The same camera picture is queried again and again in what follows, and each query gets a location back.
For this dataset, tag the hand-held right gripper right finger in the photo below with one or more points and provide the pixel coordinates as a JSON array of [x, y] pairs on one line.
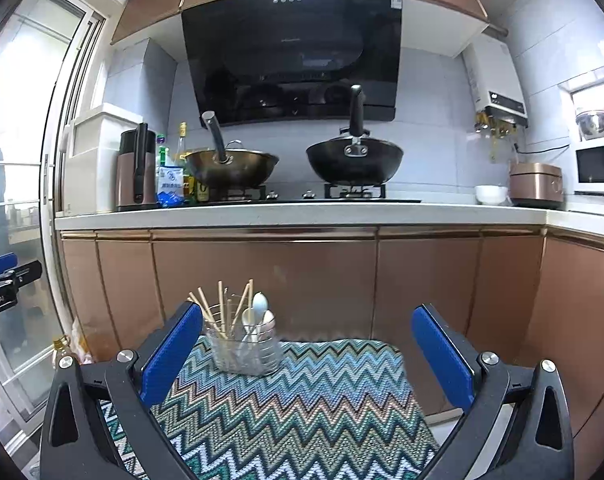
[[439, 355]]

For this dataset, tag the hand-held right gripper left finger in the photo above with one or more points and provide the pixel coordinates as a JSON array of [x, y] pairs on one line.
[[174, 350]]

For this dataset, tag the bamboo chopstick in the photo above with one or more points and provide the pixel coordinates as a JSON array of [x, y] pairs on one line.
[[221, 305], [202, 307], [209, 305], [248, 296], [244, 297], [228, 315]]

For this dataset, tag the white ceramic spoon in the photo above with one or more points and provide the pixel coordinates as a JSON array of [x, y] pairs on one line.
[[268, 322], [260, 305], [248, 317]]

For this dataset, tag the glass sliding door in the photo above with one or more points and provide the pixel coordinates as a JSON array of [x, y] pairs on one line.
[[27, 135]]

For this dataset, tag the zigzag knitted cloth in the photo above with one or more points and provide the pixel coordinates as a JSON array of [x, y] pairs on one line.
[[292, 410]]

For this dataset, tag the white storage box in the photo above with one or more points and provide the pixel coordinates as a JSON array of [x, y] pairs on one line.
[[97, 160]]

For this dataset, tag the copper kitchen base cabinet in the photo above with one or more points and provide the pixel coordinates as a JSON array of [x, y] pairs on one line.
[[307, 280]]

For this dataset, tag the small green label bottle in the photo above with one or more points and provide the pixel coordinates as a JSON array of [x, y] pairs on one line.
[[202, 192]]

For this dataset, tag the blue salt bag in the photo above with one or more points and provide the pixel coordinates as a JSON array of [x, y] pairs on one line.
[[170, 187]]

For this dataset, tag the brown electric kettle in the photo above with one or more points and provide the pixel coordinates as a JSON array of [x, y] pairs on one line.
[[134, 170]]

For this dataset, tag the white bowl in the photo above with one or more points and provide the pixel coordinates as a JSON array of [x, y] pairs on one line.
[[491, 195]]

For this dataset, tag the steel wok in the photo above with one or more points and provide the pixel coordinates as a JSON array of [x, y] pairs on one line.
[[232, 165]]

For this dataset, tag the brown rice cooker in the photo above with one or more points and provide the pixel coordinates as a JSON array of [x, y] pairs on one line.
[[536, 185]]

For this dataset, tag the green glass bottle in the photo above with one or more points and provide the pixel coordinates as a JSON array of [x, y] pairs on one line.
[[163, 152]]

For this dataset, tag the gas stove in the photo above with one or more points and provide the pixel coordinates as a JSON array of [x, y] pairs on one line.
[[307, 195]]

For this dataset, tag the black wok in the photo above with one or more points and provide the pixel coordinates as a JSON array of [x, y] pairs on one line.
[[354, 160]]

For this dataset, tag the white microwave oven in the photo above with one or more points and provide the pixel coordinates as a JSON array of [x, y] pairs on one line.
[[599, 165]]

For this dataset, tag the steel pot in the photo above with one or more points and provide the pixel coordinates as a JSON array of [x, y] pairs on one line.
[[596, 124]]

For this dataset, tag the white water heater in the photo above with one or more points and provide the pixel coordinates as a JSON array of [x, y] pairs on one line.
[[499, 75]]

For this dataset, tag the black range hood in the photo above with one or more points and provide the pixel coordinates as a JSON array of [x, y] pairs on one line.
[[292, 60]]

